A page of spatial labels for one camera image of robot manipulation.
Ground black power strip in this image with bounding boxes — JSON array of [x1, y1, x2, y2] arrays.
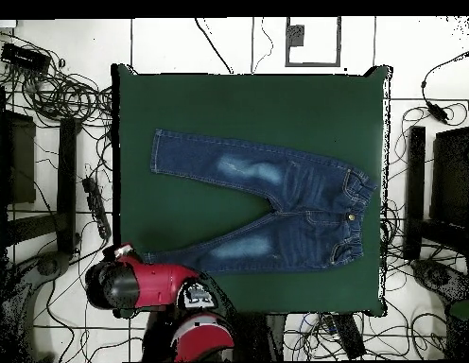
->
[[81, 176, 113, 240]]

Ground black electronics box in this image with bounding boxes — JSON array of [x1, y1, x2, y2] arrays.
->
[[0, 42, 52, 74]]

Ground green round bin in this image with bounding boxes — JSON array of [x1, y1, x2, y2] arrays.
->
[[444, 300, 469, 360]]

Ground black rectangular box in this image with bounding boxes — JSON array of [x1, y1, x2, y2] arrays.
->
[[330, 313, 368, 359]]

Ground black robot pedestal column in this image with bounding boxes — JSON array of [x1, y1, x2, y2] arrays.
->
[[234, 312, 287, 362]]

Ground blue denim jeans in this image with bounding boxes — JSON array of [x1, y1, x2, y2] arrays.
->
[[140, 128, 379, 275]]

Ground grey curved stand base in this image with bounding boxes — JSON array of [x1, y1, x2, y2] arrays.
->
[[0, 251, 74, 362], [409, 258, 469, 303]]

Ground black metal frame stand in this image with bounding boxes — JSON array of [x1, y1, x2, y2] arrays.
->
[[0, 85, 82, 262], [402, 95, 469, 266]]

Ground dark green table cloth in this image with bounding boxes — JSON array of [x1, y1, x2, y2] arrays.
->
[[109, 63, 393, 318]]

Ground black power adapter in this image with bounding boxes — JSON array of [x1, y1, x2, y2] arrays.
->
[[426, 100, 452, 124]]

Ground thick black cable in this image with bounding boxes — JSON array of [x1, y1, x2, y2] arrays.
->
[[194, 16, 235, 75]]

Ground thin black cable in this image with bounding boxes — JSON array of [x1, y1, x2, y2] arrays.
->
[[251, 16, 275, 75]]

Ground tangled black cables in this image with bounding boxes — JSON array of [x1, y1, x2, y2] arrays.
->
[[0, 29, 114, 130], [379, 105, 469, 360]]

